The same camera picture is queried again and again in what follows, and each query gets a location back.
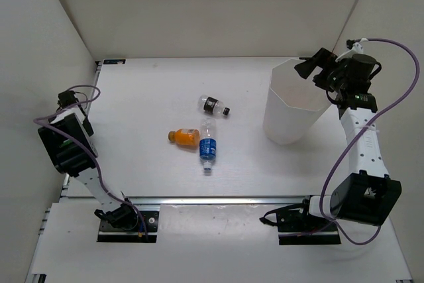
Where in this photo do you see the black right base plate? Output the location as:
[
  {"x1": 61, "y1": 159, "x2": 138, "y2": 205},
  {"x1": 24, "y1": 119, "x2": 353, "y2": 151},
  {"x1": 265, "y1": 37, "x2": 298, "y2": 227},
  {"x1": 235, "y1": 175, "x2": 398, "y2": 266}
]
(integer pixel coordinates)
[{"x1": 259, "y1": 207, "x2": 341, "y2": 246}]

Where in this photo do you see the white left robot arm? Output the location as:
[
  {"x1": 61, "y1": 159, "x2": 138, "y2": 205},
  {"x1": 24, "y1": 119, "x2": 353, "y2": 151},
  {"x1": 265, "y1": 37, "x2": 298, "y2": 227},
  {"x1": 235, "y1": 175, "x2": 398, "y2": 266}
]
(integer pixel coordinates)
[{"x1": 34, "y1": 86, "x2": 146, "y2": 233}]

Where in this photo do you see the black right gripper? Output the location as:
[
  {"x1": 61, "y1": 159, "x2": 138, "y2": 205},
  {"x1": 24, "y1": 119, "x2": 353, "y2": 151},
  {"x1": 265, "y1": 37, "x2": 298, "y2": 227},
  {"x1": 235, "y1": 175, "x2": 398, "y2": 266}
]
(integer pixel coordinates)
[{"x1": 296, "y1": 49, "x2": 350, "y2": 93}]

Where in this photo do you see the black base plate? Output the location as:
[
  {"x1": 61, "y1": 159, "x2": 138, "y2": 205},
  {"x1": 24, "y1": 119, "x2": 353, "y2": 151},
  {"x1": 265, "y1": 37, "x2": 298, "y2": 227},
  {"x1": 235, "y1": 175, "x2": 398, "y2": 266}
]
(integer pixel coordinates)
[
  {"x1": 97, "y1": 210, "x2": 160, "y2": 243},
  {"x1": 259, "y1": 207, "x2": 341, "y2": 246}
]

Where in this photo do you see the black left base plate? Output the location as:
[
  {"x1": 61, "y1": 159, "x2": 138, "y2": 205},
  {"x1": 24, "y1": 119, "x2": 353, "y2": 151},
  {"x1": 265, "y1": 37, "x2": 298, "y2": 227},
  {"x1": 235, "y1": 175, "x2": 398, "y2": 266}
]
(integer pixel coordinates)
[{"x1": 97, "y1": 210, "x2": 160, "y2": 243}]

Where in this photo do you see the clear bottle blue label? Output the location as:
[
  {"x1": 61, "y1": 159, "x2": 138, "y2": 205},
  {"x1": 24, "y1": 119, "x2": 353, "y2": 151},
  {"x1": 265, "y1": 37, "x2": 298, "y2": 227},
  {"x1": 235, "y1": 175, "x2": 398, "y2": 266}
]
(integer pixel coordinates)
[{"x1": 199, "y1": 118, "x2": 217, "y2": 174}]

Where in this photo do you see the white plastic bin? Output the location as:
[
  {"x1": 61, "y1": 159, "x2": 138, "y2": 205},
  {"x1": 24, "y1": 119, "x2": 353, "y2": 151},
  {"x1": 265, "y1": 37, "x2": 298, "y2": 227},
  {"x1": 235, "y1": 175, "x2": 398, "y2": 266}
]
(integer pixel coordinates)
[{"x1": 262, "y1": 58, "x2": 330, "y2": 145}]

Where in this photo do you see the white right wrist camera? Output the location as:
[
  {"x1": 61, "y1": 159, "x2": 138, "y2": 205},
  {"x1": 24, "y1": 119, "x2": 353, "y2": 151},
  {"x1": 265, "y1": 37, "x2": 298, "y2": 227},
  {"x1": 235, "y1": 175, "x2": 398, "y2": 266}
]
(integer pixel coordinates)
[{"x1": 335, "y1": 38, "x2": 368, "y2": 62}]

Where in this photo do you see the orange juice bottle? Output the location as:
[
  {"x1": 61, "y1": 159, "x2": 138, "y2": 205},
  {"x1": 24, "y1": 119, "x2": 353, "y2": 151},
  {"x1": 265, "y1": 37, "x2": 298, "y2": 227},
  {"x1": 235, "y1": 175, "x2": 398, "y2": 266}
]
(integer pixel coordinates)
[{"x1": 168, "y1": 129, "x2": 200, "y2": 148}]

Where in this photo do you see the clear bottle black label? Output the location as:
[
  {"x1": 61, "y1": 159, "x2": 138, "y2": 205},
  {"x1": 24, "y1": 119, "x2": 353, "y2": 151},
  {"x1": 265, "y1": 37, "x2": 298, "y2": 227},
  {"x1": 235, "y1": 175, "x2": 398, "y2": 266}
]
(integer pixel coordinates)
[{"x1": 197, "y1": 95, "x2": 230, "y2": 117}]

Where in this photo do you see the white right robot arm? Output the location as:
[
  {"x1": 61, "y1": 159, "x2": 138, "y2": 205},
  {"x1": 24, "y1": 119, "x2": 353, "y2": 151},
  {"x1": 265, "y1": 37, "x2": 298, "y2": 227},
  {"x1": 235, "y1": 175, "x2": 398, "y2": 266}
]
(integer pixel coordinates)
[{"x1": 295, "y1": 48, "x2": 401, "y2": 230}]

